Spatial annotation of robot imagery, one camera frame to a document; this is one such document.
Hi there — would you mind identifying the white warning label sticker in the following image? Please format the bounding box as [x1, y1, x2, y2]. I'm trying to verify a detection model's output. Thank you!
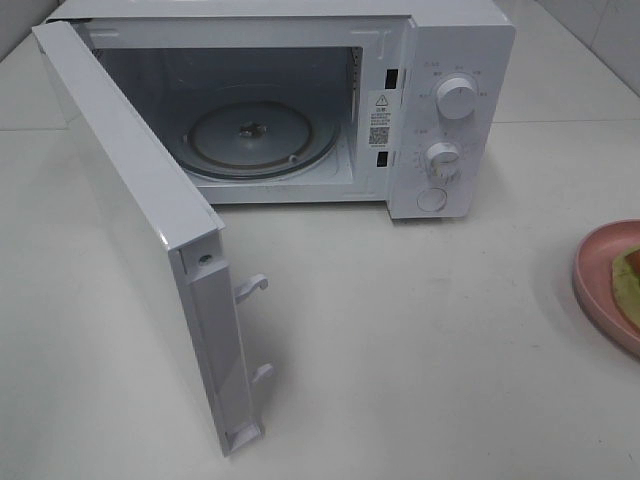
[367, 89, 399, 149]

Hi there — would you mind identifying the glass microwave turntable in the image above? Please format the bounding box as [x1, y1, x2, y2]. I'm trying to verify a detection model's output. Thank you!
[172, 84, 343, 181]

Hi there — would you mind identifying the white microwave oven body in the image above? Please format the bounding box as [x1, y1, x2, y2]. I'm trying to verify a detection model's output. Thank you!
[40, 1, 515, 219]

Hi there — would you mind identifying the round white door release button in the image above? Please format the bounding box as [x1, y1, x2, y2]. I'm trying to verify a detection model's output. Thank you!
[416, 187, 447, 212]

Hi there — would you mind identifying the white microwave door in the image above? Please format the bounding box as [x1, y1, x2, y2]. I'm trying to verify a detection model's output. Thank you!
[33, 21, 273, 454]

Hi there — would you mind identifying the white bread sandwich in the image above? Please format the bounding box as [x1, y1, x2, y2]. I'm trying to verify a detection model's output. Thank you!
[611, 245, 639, 327]

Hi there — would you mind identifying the pink round plate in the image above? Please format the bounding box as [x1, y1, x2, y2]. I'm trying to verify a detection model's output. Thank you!
[572, 219, 639, 358]

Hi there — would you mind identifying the white microwave knob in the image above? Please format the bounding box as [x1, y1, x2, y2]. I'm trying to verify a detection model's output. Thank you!
[435, 74, 478, 120]
[426, 142, 461, 179]

